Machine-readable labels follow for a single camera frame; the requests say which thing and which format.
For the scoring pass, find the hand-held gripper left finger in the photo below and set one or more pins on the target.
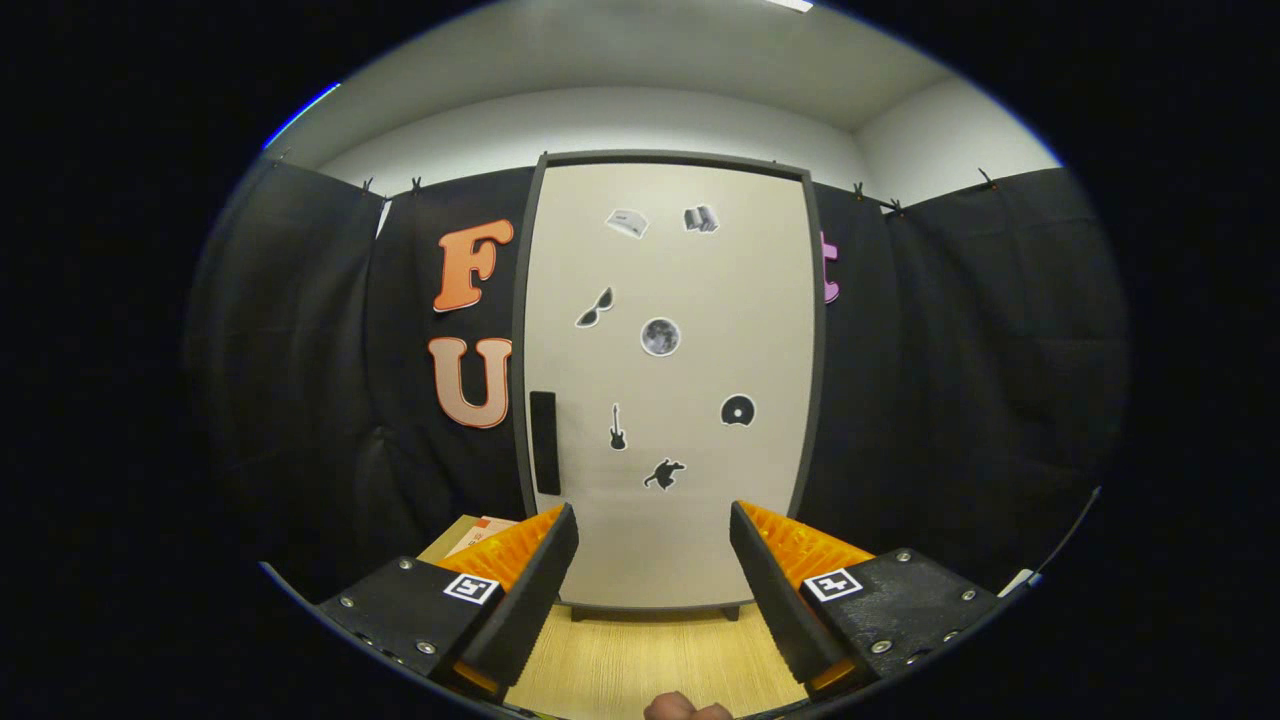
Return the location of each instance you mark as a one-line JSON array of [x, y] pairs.
[[530, 610]]

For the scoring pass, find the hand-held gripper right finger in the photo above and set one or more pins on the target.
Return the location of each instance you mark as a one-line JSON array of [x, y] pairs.
[[780, 610]]

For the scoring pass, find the dark grey shoe cabinet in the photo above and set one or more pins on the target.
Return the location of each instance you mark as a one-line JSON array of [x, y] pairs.
[[670, 157]]

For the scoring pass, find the pink cover book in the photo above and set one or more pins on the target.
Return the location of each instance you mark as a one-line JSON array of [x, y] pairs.
[[485, 528]]

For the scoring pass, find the black backdrop cloth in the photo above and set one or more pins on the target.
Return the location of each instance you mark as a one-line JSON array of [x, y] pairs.
[[950, 350]]

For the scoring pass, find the row of black cloth clips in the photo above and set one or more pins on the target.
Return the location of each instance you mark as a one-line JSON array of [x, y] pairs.
[[857, 190]]

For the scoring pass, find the rectangular ceiling light panel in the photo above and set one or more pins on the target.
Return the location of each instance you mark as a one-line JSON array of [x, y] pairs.
[[790, 4]]

